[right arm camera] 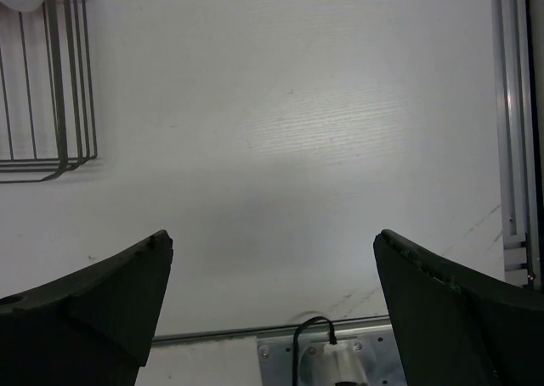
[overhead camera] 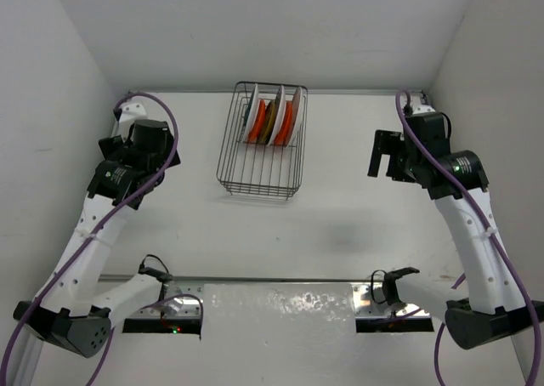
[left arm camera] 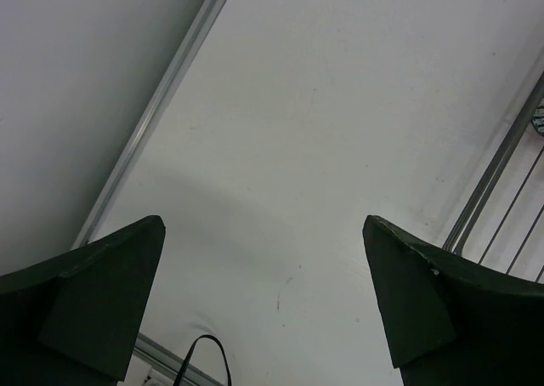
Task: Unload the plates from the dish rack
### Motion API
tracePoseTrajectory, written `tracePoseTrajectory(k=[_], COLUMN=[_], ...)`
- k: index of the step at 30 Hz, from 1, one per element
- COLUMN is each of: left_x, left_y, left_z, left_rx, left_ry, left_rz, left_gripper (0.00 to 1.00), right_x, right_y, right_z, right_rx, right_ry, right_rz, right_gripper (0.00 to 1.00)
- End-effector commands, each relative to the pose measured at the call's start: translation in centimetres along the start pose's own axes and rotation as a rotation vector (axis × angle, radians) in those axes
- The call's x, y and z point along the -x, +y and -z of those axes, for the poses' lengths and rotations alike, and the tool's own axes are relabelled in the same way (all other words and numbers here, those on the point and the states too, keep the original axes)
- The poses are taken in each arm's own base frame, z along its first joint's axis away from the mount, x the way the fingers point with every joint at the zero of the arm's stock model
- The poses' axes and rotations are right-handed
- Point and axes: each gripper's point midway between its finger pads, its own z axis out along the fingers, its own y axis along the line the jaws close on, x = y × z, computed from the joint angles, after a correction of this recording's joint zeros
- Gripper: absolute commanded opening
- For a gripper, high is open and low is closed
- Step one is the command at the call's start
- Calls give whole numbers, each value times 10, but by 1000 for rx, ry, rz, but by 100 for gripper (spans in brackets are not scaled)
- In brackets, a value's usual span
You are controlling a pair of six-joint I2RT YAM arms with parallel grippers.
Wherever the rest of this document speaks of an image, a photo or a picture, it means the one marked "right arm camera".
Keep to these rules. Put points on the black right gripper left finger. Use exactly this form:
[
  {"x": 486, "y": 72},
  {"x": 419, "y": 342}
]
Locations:
[{"x": 92, "y": 327}]

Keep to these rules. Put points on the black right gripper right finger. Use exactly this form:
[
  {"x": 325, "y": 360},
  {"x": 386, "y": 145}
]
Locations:
[{"x": 454, "y": 325}]

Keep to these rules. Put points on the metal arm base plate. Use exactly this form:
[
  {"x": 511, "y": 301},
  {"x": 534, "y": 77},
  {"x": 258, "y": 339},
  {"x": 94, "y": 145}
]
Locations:
[{"x": 365, "y": 354}]

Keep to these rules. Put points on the grey wire dish rack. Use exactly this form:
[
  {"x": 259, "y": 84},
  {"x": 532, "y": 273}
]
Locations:
[{"x": 48, "y": 121}]

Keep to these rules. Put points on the aluminium table edge rail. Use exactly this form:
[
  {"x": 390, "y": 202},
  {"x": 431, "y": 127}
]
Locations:
[{"x": 519, "y": 148}]

